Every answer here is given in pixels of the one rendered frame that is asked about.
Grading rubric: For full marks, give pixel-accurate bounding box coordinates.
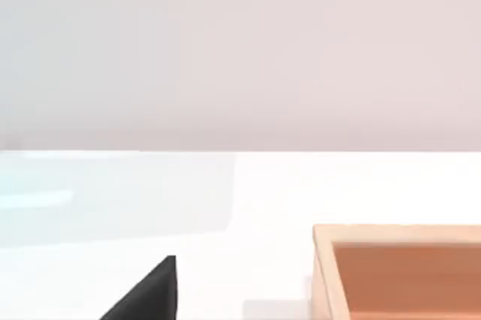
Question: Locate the shallow salmon-coloured box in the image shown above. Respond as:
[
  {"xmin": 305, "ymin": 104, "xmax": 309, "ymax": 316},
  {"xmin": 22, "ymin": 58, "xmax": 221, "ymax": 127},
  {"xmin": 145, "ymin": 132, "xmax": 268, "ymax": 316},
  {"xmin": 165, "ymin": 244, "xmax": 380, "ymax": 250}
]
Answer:
[{"xmin": 311, "ymin": 223, "xmax": 481, "ymax": 320}]

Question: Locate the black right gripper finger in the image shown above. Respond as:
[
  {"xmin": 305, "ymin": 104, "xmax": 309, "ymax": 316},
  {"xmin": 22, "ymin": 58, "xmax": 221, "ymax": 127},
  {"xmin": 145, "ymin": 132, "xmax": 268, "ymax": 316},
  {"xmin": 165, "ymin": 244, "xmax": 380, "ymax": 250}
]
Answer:
[{"xmin": 98, "ymin": 255, "xmax": 178, "ymax": 320}]

